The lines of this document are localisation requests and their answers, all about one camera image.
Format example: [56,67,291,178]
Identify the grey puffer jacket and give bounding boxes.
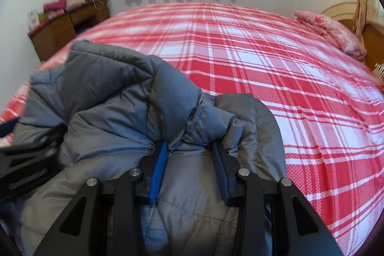
[6,40,288,256]

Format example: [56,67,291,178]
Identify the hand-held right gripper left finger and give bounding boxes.
[33,140,168,256]

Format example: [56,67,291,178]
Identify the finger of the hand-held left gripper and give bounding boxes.
[0,124,68,159]
[0,148,60,202]

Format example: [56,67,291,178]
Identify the wooden arched headboard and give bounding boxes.
[321,1,384,77]

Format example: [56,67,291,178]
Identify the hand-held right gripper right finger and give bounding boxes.
[211,140,345,256]

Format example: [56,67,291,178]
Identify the pink floral pillow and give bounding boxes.
[294,10,367,60]

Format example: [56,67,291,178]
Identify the red plaid bed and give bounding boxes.
[0,2,384,250]

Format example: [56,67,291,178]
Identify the magenta folded cloth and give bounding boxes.
[43,1,67,13]

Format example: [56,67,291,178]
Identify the white greeting card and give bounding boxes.
[27,11,41,30]

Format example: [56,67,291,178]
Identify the beige curtain beside headboard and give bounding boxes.
[354,0,378,37]

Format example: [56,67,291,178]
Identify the brown wooden desk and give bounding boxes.
[28,0,111,62]

